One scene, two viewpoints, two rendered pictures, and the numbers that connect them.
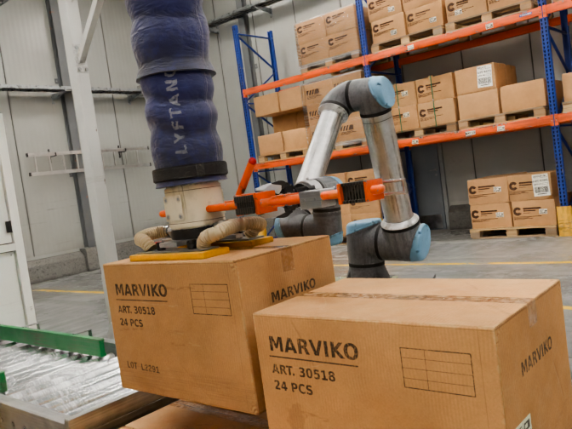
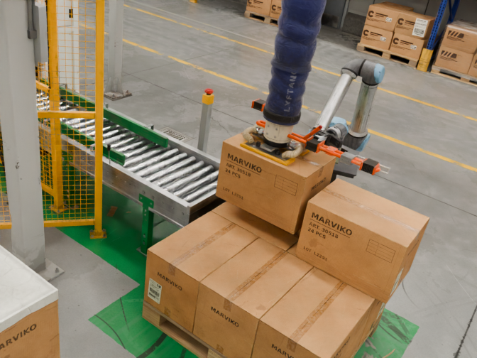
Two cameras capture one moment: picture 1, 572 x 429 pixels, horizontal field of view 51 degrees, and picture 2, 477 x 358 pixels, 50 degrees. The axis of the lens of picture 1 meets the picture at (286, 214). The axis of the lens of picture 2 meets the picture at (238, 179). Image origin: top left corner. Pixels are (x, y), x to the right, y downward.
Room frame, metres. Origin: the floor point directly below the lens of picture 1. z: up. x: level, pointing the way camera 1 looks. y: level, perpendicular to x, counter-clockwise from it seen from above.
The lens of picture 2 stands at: (-1.00, 0.96, 2.44)
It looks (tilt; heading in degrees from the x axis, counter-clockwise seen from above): 29 degrees down; 350
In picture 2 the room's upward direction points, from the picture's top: 9 degrees clockwise
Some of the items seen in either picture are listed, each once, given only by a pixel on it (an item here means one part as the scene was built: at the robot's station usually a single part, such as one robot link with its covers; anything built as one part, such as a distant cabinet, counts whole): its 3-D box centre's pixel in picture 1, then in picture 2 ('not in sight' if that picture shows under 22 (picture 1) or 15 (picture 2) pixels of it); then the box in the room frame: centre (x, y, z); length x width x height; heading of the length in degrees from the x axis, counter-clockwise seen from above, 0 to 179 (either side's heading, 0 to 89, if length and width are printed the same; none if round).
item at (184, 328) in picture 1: (222, 313); (274, 176); (1.82, 0.24, 0.87); 0.60 x 0.40 x 0.40; 49
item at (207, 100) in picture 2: not in sight; (201, 150); (2.83, 0.63, 0.50); 0.07 x 0.07 x 1.00; 49
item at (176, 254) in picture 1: (176, 249); (267, 150); (1.74, 0.33, 1.09); 0.34 x 0.10 x 0.05; 50
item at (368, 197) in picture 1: (360, 191); (369, 166); (1.42, -0.18, 1.20); 0.08 x 0.07 x 0.05; 50
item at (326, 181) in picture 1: (323, 191); (338, 131); (1.88, -0.13, 1.20); 0.12 x 0.09 x 0.10; 139
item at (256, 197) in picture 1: (255, 203); (314, 144); (1.65, 0.08, 1.20); 0.10 x 0.08 x 0.06; 140
